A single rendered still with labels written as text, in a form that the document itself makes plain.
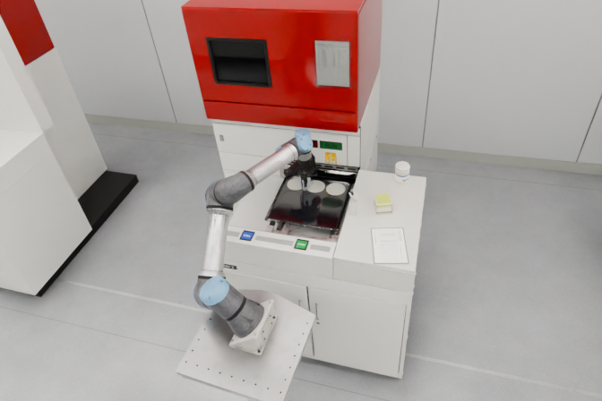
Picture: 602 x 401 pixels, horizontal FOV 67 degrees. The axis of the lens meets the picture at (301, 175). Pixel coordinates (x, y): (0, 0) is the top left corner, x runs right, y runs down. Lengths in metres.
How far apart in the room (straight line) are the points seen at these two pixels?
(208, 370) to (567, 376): 1.94
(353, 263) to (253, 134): 0.93
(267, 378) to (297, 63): 1.32
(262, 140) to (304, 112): 0.36
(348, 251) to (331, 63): 0.83
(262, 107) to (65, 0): 2.86
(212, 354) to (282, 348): 0.28
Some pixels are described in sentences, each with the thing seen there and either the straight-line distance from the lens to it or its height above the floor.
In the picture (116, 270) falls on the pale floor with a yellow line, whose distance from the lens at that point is 3.59.
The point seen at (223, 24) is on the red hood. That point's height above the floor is 1.74.
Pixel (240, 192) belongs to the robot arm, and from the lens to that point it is 1.88.
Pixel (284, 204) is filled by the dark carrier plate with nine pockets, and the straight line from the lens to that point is 2.36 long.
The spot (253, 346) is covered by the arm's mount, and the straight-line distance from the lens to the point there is 1.91.
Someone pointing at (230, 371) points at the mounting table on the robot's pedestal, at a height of 0.82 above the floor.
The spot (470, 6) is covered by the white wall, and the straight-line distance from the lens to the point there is 3.57.
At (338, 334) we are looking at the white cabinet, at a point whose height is 0.39.
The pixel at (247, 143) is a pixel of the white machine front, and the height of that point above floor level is 1.05.
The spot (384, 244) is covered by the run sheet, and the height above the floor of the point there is 0.97.
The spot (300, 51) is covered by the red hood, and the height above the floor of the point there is 1.63.
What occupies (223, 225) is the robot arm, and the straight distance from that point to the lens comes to 1.98.
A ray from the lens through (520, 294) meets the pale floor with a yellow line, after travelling 3.27.
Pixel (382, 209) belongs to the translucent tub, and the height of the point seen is 1.00.
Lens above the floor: 2.48
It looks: 39 degrees down
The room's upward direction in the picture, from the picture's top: 5 degrees counter-clockwise
